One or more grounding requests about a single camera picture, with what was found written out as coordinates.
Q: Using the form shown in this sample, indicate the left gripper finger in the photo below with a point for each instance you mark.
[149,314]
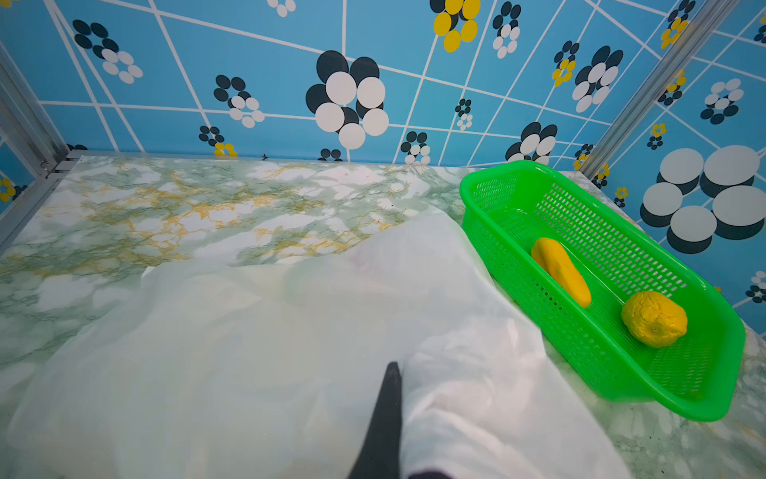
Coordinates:
[379,454]

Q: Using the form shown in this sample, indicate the white plastic bag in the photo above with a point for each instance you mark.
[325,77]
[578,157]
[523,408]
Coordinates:
[273,371]

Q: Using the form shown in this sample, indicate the orange yellow papaya fruit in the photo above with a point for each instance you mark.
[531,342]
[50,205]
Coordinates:
[554,259]

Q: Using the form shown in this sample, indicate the yellow lemon fruit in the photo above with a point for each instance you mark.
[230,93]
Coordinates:
[654,319]

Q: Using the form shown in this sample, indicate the green plastic basket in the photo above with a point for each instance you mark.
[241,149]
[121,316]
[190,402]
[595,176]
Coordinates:
[510,207]

